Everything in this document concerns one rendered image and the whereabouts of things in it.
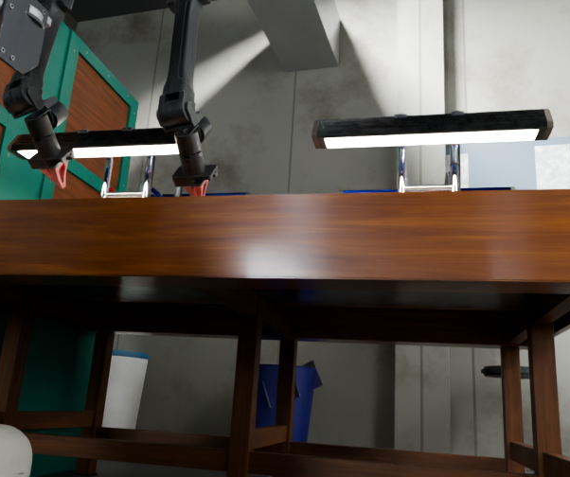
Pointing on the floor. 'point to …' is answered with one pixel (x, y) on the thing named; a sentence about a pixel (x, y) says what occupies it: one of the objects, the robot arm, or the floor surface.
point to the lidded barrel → (124, 388)
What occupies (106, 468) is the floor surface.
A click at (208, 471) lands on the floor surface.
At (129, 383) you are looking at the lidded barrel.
